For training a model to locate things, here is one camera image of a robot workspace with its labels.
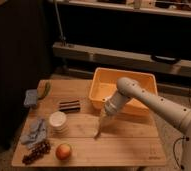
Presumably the silver metal fork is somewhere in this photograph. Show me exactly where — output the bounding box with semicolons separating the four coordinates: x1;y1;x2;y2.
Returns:
94;126;102;139

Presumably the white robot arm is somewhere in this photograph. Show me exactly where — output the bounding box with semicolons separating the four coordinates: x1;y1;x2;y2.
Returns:
98;77;191;171

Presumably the yellow plastic bin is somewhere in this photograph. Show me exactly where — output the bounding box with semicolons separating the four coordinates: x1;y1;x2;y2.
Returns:
89;68;158;110

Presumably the dark striped rectangular block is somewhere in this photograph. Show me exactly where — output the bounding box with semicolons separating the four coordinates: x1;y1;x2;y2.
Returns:
59;100;80;112

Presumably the red apple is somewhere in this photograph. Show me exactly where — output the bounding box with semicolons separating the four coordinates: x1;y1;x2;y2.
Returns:
56;143;72;160

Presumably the green cucumber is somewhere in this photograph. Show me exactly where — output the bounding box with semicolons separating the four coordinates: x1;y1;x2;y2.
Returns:
38;82;51;100

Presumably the bunch of dark grapes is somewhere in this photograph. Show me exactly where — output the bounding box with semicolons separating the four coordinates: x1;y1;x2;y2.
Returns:
22;140;51;165

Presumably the blue crumpled cloth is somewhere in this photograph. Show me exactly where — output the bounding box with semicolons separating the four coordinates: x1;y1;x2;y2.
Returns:
20;118;47;149

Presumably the blue sponge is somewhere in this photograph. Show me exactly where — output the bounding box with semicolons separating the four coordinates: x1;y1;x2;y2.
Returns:
24;89;38;107

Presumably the grey metal pole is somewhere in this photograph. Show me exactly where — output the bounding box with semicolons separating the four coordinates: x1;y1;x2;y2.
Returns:
53;0;66;46

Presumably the wooden shelf unit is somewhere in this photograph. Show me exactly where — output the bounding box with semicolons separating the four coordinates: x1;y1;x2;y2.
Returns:
53;0;191;77

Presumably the black handle on shelf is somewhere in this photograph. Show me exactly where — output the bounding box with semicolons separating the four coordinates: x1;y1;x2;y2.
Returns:
151;55;181;65

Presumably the black cable on floor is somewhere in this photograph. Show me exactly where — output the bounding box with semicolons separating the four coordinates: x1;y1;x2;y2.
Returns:
172;134;190;171

